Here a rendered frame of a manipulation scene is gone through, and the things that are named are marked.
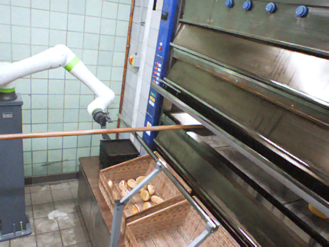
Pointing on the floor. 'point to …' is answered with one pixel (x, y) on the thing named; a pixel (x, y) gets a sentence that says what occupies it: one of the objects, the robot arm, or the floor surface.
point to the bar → (212, 226)
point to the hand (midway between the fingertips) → (108, 130)
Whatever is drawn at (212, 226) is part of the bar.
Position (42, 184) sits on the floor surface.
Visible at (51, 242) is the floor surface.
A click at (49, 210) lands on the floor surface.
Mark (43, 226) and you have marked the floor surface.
